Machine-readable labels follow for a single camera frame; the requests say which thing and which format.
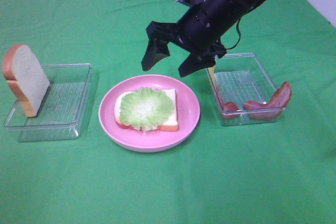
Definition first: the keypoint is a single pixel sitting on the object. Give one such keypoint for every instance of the clear plastic tray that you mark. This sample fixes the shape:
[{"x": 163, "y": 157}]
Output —
[
  {"x": 63, "y": 109},
  {"x": 242, "y": 77}
]

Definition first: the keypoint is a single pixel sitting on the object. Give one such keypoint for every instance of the yellow toy cheese slice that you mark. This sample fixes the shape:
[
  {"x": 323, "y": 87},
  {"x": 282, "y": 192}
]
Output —
[{"x": 211, "y": 71}]

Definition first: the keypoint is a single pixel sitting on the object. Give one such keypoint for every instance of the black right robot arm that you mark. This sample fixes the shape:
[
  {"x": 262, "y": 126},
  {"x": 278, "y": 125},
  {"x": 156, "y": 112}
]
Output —
[{"x": 236, "y": 9}]

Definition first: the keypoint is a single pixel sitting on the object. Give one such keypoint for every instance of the green toy lettuce leaf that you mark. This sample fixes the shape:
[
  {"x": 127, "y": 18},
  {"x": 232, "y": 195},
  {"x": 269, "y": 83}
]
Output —
[{"x": 145, "y": 108}]

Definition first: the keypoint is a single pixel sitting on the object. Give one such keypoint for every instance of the toy bread slice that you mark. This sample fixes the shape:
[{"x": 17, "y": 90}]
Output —
[
  {"x": 25, "y": 77},
  {"x": 172, "y": 120}
]

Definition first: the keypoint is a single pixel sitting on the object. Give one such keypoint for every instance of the long toy bacon strip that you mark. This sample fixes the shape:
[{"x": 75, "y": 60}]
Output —
[{"x": 280, "y": 98}]

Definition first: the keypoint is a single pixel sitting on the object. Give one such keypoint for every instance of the clear right plastic tray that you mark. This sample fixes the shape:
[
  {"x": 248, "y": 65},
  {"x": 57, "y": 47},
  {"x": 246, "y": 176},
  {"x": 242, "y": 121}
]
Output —
[{"x": 242, "y": 77}]

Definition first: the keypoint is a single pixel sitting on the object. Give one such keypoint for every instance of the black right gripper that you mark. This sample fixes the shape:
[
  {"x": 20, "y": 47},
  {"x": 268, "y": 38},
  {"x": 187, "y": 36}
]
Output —
[{"x": 198, "y": 31}]

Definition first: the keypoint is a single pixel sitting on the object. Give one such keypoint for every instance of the pink round plate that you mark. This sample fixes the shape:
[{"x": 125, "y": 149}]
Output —
[{"x": 188, "y": 114}]

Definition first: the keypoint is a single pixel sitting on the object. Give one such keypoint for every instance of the green tablecloth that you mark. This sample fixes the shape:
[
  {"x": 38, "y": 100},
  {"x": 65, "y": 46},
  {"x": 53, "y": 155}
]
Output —
[{"x": 282, "y": 172}]

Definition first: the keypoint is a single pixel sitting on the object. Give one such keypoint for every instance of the short toy bacon strip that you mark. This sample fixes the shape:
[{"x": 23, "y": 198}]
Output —
[{"x": 229, "y": 108}]

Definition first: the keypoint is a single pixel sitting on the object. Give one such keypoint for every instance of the clear left plastic tray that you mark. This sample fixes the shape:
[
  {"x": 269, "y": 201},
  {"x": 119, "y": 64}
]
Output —
[{"x": 63, "y": 109}]

